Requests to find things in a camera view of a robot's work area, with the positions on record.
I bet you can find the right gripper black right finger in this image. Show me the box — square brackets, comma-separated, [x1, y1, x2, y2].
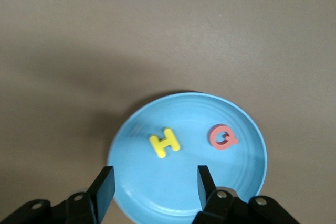
[193, 165, 301, 224]

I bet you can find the brown table cover sheet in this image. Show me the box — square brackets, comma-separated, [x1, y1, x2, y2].
[0, 0, 336, 224]

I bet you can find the yellow foam letter H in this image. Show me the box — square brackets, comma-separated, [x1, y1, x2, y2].
[148, 126, 181, 159]

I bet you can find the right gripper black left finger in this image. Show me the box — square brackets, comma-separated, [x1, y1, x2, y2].
[0, 165, 116, 224]

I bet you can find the red foam letter Q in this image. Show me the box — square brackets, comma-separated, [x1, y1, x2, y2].
[208, 123, 239, 151]

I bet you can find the blue plate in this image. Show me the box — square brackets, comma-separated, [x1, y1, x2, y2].
[107, 92, 268, 218]

